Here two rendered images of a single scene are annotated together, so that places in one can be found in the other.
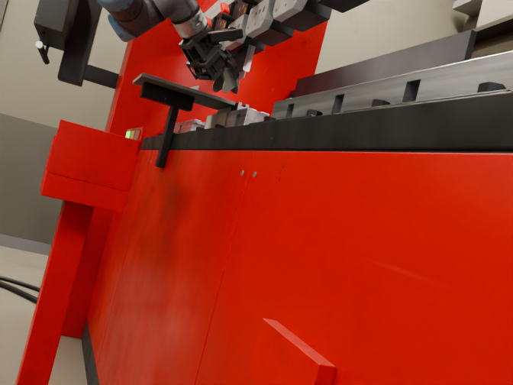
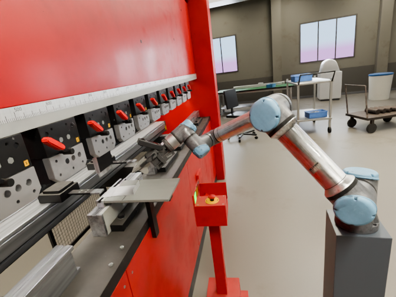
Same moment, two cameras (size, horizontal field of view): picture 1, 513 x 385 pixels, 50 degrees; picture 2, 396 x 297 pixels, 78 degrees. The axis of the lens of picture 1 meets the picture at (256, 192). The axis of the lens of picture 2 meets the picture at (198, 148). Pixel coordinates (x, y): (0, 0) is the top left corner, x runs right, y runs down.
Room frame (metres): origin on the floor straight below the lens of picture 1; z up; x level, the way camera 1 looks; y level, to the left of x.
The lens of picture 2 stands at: (2.18, 0.96, 1.43)
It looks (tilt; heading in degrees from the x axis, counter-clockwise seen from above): 18 degrees down; 212
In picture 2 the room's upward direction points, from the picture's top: 8 degrees counter-clockwise
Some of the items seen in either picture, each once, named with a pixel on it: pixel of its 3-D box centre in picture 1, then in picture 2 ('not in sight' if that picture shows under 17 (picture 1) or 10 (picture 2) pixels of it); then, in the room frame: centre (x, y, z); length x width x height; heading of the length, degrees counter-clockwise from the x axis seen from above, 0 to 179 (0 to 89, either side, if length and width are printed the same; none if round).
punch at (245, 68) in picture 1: (242, 64); (103, 161); (1.60, 0.13, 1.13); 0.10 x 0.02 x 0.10; 21
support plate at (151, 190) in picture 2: (182, 92); (144, 190); (1.55, 0.27, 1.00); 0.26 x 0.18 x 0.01; 111
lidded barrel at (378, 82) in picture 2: not in sight; (379, 86); (-6.62, 1.77, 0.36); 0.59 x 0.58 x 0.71; 15
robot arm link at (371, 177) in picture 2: not in sight; (358, 185); (1.18, 1.02, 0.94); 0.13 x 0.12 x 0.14; 174
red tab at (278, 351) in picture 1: (287, 371); (199, 175); (0.58, -0.08, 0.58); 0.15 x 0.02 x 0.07; 21
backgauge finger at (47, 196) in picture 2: not in sight; (73, 190); (1.67, -0.02, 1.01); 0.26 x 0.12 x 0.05; 111
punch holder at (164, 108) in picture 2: not in sight; (158, 102); (0.87, -0.14, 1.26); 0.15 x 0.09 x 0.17; 21
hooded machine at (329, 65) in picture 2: not in sight; (329, 79); (-6.96, 0.47, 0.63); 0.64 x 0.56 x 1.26; 103
